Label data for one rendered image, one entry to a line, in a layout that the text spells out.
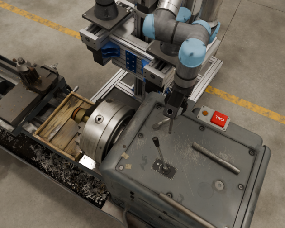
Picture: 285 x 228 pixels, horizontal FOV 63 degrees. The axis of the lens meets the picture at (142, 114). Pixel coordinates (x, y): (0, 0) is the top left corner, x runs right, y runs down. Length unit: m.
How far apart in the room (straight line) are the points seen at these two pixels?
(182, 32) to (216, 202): 0.60
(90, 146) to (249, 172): 0.66
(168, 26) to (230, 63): 2.38
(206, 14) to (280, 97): 2.05
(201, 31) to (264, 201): 1.91
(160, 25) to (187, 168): 0.53
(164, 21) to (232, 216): 0.71
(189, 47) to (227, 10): 3.21
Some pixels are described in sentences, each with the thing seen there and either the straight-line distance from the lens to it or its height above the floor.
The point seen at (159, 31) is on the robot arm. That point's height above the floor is 1.62.
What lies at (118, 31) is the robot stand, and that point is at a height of 1.07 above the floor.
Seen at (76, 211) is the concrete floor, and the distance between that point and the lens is 2.20.
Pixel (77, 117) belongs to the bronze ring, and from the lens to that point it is 1.19.
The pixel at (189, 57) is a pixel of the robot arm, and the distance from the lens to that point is 0.69.
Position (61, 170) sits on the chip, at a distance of 1.64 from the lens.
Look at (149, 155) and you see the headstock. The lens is 0.93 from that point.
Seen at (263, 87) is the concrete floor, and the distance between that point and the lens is 3.05.
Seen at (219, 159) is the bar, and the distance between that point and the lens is 0.96.
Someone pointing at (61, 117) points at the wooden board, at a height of 0.89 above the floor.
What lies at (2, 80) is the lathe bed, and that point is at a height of 0.84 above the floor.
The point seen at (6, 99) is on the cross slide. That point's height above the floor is 0.97.
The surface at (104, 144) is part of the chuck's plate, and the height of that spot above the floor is 1.20.
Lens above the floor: 2.13
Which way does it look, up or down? 60 degrees down
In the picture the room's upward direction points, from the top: 4 degrees clockwise
